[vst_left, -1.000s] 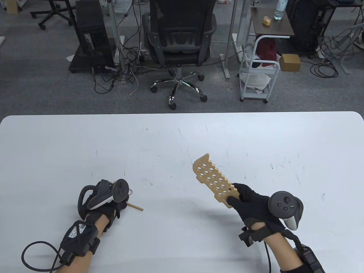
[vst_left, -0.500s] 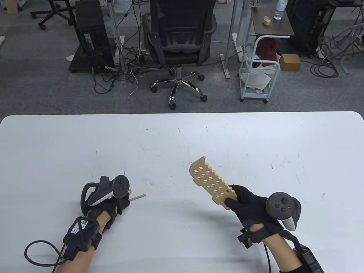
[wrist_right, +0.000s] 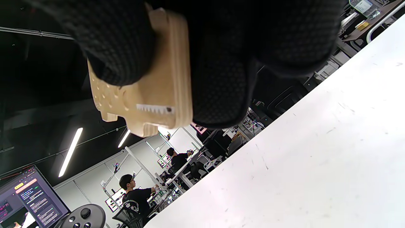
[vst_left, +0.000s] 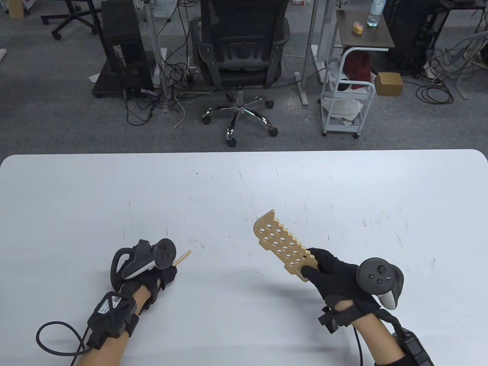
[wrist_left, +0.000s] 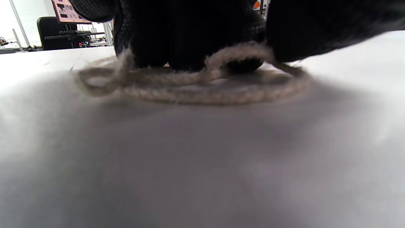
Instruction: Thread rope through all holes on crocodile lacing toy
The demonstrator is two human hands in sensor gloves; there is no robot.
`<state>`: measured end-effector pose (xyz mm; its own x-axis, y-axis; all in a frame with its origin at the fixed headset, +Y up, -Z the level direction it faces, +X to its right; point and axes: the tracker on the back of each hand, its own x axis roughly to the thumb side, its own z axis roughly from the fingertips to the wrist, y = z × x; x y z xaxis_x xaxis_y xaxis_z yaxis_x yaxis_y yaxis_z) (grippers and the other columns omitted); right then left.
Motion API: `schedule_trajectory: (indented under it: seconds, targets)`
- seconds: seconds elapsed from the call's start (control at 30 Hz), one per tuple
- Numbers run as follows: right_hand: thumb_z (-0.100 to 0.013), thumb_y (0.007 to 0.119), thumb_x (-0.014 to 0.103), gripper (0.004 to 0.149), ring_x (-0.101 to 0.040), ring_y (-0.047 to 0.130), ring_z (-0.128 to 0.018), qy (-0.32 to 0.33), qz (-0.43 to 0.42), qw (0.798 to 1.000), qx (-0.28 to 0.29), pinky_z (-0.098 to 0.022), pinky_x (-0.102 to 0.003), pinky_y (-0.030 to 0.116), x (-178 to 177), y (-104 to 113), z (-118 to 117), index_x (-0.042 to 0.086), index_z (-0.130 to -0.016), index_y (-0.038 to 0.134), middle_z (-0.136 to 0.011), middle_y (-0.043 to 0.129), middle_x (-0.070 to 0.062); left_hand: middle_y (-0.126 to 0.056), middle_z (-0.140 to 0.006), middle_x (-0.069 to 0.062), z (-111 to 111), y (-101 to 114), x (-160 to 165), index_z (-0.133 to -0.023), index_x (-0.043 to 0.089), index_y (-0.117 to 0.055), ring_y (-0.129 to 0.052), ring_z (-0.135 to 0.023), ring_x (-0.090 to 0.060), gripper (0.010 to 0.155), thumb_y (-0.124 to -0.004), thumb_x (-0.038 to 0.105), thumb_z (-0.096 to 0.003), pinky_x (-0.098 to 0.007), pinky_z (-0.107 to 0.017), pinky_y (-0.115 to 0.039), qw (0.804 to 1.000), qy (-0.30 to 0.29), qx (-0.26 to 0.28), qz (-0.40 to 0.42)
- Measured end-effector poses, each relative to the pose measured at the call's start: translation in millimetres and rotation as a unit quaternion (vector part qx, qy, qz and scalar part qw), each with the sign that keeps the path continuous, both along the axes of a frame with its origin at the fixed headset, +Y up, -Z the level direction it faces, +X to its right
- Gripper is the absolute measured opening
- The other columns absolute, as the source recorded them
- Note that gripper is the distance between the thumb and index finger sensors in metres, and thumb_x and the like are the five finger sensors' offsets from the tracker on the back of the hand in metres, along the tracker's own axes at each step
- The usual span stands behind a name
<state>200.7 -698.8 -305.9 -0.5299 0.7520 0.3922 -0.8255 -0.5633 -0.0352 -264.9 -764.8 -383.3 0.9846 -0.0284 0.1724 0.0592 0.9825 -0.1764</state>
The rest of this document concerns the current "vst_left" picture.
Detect person's left hand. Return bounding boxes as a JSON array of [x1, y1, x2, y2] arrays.
[[122, 265, 178, 315]]

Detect person's right hand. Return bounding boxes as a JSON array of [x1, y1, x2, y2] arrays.
[[301, 248, 382, 318]]

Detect wooden crocodile lacing toy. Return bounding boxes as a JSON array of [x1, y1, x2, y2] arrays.
[[253, 209, 319, 283]]

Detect person's left forearm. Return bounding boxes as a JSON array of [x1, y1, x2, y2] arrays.
[[76, 286, 153, 366]]

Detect person's right forearm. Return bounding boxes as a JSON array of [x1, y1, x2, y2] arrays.
[[332, 301, 405, 366]]

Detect black grey left hand controller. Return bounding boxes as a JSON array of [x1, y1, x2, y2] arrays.
[[111, 238, 177, 290]]

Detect black grey hand controller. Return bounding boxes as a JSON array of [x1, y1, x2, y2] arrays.
[[111, 238, 177, 290], [356, 258, 404, 310]]

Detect black grey right hand controller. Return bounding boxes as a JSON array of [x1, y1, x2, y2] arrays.
[[356, 258, 404, 310]]

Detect black right glove sensor module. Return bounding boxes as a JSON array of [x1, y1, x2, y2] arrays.
[[318, 307, 338, 334]]

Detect white rolling cart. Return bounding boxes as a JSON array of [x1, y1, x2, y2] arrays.
[[320, 48, 377, 139]]

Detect white cloth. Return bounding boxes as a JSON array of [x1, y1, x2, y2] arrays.
[[323, 95, 363, 119]]

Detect brown cardboard box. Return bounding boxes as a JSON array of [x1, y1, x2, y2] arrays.
[[374, 71, 404, 97]]

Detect dark red bag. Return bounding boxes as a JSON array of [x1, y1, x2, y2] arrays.
[[343, 51, 372, 91]]

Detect grey desk leg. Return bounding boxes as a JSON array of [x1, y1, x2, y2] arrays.
[[438, 30, 488, 100]]

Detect dark brown side table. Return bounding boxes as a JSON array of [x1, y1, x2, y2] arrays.
[[335, 8, 395, 52]]

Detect black computer tower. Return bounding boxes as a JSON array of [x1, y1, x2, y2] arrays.
[[100, 0, 155, 96]]

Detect black equipment cabinet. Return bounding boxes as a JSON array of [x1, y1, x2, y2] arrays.
[[382, 0, 438, 74]]

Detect black mesh office chair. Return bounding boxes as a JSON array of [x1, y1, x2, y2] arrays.
[[189, 0, 291, 148]]

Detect clear water bottle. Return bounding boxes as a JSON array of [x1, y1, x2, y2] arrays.
[[367, 0, 386, 27]]

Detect clear plastic box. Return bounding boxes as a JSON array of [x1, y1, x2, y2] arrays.
[[152, 0, 178, 18]]

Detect black swivel chair base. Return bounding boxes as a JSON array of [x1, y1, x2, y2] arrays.
[[40, 0, 101, 41]]

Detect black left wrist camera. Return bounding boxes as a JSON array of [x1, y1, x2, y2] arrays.
[[87, 292, 138, 349]]

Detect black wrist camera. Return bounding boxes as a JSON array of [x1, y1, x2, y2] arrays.
[[87, 292, 138, 349], [393, 330, 435, 366]]

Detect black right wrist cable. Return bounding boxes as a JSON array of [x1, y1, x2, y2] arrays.
[[353, 326, 363, 366]]

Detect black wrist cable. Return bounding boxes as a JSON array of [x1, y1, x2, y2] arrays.
[[36, 321, 90, 357], [353, 326, 363, 366]]

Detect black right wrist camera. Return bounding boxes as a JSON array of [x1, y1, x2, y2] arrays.
[[393, 330, 435, 366]]

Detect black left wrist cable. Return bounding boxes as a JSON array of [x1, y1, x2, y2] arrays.
[[36, 321, 90, 357]]

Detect thin white floor cable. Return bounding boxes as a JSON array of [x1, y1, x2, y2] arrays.
[[173, 95, 187, 129]]

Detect coil of black cable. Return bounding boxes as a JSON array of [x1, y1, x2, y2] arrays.
[[415, 81, 455, 106]]

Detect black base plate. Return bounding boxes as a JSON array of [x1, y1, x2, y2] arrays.
[[91, 59, 157, 100]]

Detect tangle of black floor cables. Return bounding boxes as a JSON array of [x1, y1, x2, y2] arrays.
[[123, 46, 214, 126]]

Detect aluminium frame post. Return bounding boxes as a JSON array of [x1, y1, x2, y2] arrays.
[[142, 0, 169, 113], [301, 0, 320, 106]]

